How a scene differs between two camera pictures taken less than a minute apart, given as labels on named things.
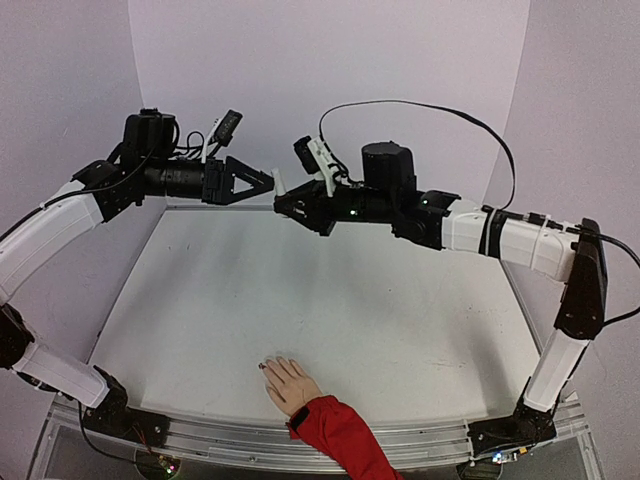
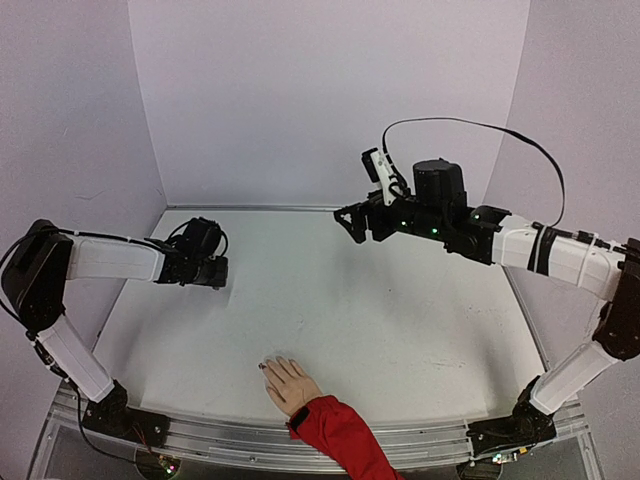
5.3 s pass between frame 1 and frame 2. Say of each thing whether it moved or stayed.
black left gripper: moved
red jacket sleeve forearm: stayed
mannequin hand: stayed
